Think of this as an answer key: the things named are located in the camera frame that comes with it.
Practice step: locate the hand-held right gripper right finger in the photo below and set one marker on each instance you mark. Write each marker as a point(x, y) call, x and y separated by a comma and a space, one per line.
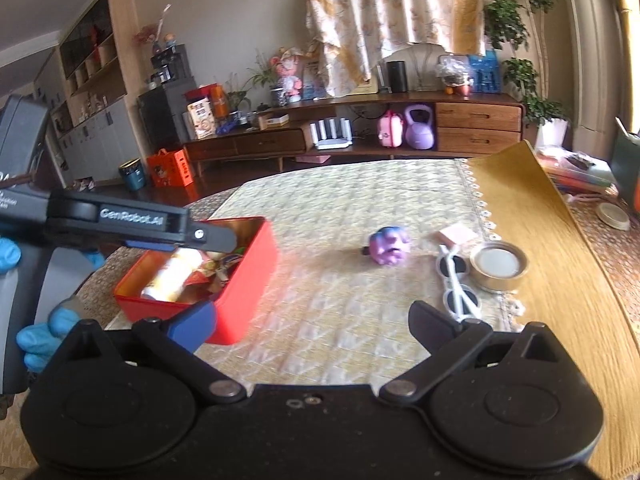
point(432, 325)

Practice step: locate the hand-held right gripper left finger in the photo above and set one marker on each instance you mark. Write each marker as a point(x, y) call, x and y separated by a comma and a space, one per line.
point(192, 324)

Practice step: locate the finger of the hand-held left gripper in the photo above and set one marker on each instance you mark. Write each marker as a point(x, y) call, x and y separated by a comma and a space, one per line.
point(215, 237)

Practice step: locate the white yellow label bottle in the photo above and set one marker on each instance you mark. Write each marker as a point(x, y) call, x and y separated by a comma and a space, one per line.
point(172, 275)

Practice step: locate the red metal box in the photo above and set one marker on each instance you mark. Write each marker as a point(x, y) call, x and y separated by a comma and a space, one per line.
point(250, 285)

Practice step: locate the person's left hand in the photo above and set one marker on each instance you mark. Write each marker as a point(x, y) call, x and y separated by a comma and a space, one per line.
point(40, 334)

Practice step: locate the red foil packet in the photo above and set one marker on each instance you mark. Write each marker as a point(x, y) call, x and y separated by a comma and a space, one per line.
point(207, 274)

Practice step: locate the teal round bin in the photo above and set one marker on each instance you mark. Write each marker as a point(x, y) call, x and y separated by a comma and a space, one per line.
point(132, 176)

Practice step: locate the orange crate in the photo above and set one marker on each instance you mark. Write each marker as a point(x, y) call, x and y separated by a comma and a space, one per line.
point(170, 170)

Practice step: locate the round metal lid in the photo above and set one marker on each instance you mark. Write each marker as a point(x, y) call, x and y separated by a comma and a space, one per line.
point(497, 264)

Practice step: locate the purple toy figure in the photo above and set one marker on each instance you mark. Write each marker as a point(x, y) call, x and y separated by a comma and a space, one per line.
point(387, 245)

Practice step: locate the pink sticky note pad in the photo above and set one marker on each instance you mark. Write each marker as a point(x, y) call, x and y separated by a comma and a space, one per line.
point(456, 236)

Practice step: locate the cream patterned tablecloth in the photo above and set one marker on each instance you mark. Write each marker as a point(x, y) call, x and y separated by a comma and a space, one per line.
point(325, 210)

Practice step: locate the black low cabinet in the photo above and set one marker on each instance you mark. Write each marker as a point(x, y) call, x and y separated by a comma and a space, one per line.
point(162, 115)

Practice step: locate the printed snack box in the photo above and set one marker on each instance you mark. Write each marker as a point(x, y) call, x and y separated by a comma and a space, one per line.
point(201, 119)

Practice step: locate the small flat cardboard box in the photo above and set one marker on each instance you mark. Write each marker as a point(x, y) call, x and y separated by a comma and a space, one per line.
point(273, 121)

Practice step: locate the small potted plant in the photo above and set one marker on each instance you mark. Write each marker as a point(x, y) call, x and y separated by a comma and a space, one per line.
point(236, 97)
point(277, 96)

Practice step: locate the white router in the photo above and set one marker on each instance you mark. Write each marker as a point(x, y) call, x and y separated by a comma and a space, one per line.
point(330, 132)

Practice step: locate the black coffee machine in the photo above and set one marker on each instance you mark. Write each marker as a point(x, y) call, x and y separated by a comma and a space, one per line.
point(170, 67)

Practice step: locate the pink doll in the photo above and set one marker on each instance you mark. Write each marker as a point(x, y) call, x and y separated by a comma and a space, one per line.
point(290, 77)

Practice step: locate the beige lace tablecloth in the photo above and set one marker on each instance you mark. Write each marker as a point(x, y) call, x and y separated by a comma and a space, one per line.
point(610, 260)

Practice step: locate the purple kettlebell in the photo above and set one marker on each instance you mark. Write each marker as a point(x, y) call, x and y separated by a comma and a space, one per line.
point(419, 132)

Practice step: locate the wooden media cabinet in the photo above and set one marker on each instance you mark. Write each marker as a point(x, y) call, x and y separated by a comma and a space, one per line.
point(475, 120)

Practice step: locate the white round lid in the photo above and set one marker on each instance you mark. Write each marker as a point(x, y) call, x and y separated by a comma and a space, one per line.
point(612, 216)

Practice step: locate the black cylinder speaker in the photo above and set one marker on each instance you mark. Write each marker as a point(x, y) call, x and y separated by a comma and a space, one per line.
point(397, 76)

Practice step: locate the green orange utensil holder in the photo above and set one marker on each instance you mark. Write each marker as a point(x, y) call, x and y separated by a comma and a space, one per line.
point(627, 170)

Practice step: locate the clear plastic bag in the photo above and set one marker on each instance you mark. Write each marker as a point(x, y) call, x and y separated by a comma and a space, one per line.
point(454, 75)

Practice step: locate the blue printed box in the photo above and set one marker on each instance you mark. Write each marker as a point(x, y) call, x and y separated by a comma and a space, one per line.
point(485, 72)

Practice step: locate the tall potted plant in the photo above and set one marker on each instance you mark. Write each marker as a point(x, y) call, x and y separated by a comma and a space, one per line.
point(520, 75)

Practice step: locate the patterned dust cloth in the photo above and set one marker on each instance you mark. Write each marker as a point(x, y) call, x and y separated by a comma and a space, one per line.
point(400, 10)

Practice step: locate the beige curtain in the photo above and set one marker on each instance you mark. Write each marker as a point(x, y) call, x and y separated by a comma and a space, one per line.
point(590, 35)

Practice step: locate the white frame sunglasses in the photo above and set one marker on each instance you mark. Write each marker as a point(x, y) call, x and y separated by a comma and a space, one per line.
point(456, 305)

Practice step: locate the wooden wall shelf unit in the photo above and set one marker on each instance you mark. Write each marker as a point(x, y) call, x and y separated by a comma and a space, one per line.
point(100, 110)

